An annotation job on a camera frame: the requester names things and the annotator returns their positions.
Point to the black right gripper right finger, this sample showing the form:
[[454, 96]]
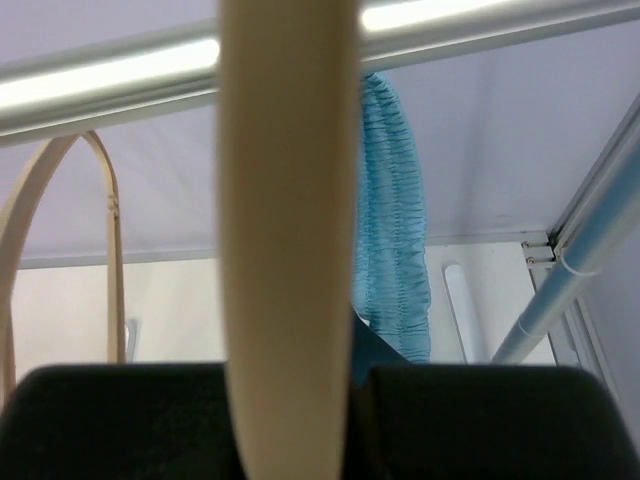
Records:
[[485, 422]]

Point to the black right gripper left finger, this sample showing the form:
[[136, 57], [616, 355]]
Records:
[[144, 421]]

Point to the blue shorts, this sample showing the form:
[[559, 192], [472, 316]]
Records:
[[391, 293]]

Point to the silver clothes rack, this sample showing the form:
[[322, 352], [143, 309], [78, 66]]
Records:
[[506, 101]]

